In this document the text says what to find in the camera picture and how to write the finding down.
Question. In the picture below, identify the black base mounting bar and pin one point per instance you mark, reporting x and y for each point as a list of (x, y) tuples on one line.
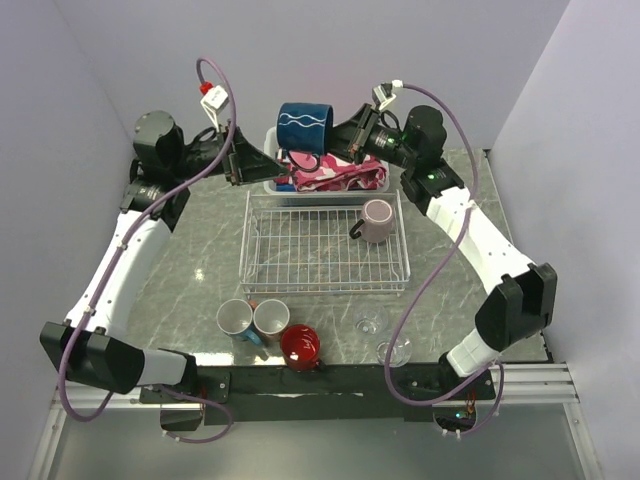
[(292, 410)]

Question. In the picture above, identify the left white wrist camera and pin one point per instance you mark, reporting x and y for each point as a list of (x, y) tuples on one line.
[(213, 101)]

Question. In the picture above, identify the red mug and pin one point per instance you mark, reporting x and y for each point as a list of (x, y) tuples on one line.
[(300, 346)]

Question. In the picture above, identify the white wire dish rack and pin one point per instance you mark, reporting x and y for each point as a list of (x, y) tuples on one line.
[(300, 244)]

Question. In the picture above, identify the salmon pink mug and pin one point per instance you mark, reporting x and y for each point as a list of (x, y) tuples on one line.
[(270, 319)]

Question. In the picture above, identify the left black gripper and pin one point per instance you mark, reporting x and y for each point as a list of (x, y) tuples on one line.
[(244, 163)]

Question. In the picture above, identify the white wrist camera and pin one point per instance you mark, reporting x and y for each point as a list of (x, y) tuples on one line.
[(213, 101), (384, 94)]

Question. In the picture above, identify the clear glass cup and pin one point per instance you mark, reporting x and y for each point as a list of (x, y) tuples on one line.
[(370, 320), (400, 352)]

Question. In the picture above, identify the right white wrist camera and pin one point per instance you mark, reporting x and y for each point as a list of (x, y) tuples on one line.
[(384, 94)]

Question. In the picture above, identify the pink camouflage cloth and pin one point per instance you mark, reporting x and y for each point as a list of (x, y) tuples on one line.
[(302, 158)]

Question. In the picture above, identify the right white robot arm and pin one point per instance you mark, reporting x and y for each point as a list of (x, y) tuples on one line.
[(520, 294)]

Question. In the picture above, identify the clear glass cup near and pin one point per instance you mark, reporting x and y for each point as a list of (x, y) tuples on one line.
[(400, 352)]

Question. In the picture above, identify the white plastic basket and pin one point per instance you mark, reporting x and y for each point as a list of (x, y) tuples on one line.
[(335, 175)]

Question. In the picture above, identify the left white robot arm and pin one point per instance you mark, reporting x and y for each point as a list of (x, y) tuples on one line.
[(88, 347)]

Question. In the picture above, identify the mauve purple mug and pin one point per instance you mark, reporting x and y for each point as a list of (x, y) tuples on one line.
[(375, 223)]

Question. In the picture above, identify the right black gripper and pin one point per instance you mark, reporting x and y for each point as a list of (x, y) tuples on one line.
[(349, 140)]

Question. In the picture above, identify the light blue mug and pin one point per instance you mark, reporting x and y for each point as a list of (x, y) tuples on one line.
[(235, 319)]

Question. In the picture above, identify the dark blue mug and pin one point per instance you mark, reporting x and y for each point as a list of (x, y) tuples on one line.
[(304, 128)]

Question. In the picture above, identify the clear glass cup far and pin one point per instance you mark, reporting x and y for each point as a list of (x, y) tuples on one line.
[(370, 320)]

